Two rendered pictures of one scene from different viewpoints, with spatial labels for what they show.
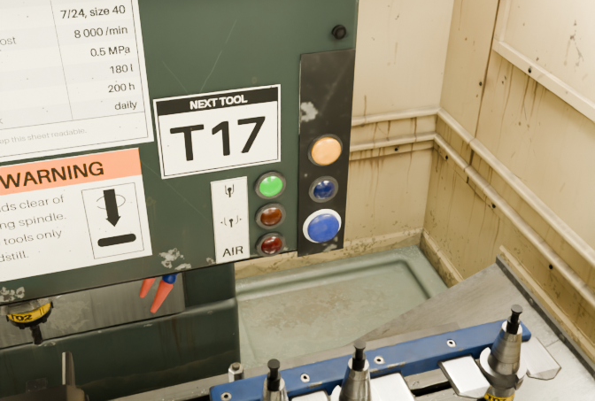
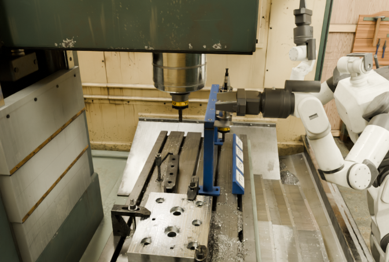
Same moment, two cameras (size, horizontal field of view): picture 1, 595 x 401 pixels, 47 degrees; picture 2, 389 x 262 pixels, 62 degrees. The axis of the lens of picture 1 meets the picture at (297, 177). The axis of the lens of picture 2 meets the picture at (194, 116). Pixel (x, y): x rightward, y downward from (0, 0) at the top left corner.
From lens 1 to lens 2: 118 cm
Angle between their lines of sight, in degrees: 58
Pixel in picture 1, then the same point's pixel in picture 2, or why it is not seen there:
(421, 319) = (137, 149)
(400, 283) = (98, 162)
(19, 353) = (47, 248)
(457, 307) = (143, 138)
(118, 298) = (75, 185)
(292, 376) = (210, 110)
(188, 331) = (90, 195)
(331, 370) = (212, 105)
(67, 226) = not seen: hidden behind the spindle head
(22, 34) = not seen: outside the picture
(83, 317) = (67, 205)
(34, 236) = not seen: hidden behind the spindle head
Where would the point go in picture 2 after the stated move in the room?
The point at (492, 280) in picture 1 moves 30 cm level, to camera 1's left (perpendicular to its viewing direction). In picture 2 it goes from (144, 125) to (116, 144)
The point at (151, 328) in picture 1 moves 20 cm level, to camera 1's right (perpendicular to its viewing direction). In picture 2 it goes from (81, 200) to (111, 176)
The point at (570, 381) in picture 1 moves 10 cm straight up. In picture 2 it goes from (193, 128) to (193, 113)
